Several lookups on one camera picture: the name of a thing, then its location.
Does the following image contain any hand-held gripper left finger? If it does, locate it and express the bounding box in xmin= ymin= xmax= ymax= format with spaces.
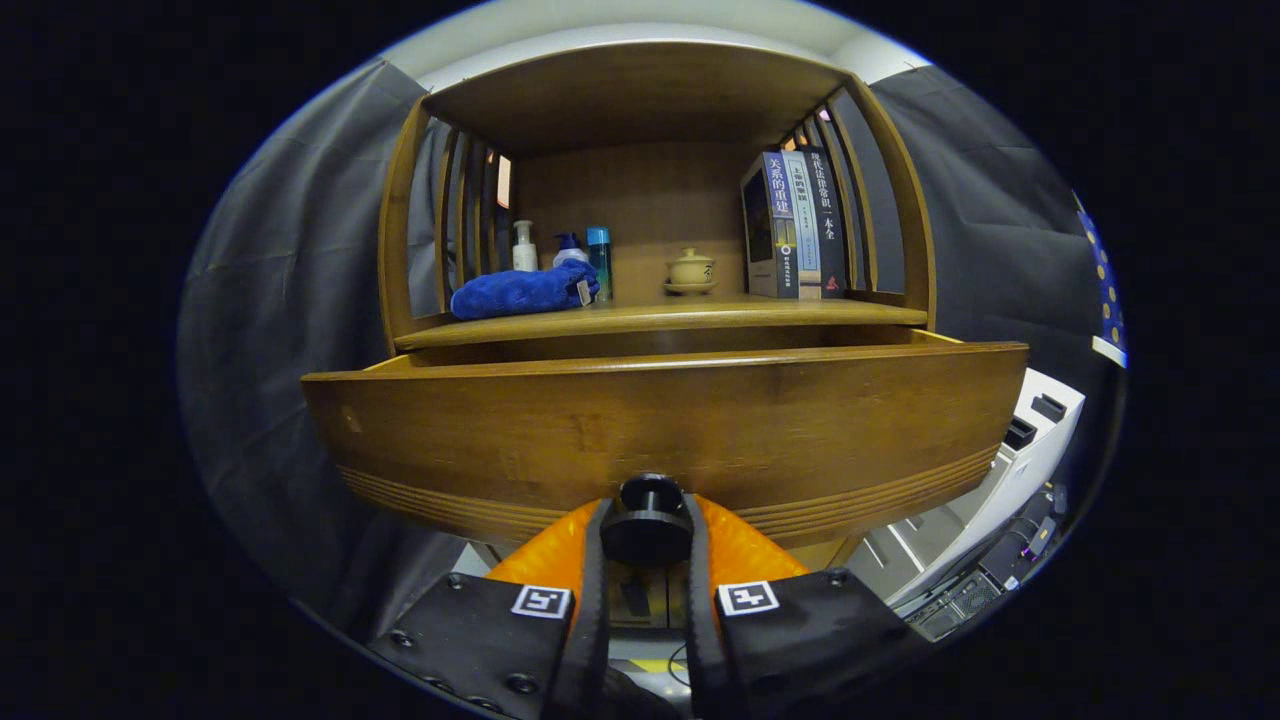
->
xmin=366 ymin=497 xmax=614 ymax=720

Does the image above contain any blue folded towel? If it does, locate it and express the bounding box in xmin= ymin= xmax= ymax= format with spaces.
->
xmin=450 ymin=258 xmax=601 ymax=321

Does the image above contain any blue polka dot gift bag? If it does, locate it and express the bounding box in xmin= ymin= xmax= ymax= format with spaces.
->
xmin=1072 ymin=192 xmax=1129 ymax=353

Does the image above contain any black spine book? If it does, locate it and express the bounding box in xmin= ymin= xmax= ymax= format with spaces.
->
xmin=800 ymin=146 xmax=849 ymax=299

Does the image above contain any wooden cabinet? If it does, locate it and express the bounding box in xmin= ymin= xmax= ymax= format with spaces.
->
xmin=377 ymin=40 xmax=938 ymax=633

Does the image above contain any wooden countertop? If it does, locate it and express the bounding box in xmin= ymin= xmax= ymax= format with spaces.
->
xmin=393 ymin=293 xmax=929 ymax=351

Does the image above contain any teal spray can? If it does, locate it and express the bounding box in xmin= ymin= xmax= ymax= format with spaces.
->
xmin=586 ymin=226 xmax=614 ymax=304

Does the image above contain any pale grey spine book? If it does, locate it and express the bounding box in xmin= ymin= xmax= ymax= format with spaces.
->
xmin=780 ymin=150 xmax=823 ymax=300

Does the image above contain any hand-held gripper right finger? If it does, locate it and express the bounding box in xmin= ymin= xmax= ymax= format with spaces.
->
xmin=682 ymin=494 xmax=933 ymax=720

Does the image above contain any beige lidded tea cup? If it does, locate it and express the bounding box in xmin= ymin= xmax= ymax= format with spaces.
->
xmin=664 ymin=247 xmax=718 ymax=296

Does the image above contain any wooden drawer with black knob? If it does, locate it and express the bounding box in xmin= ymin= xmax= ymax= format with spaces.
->
xmin=300 ymin=328 xmax=1031 ymax=569

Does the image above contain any black electronics box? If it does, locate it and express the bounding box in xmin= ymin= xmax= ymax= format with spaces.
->
xmin=900 ymin=483 xmax=1069 ymax=641

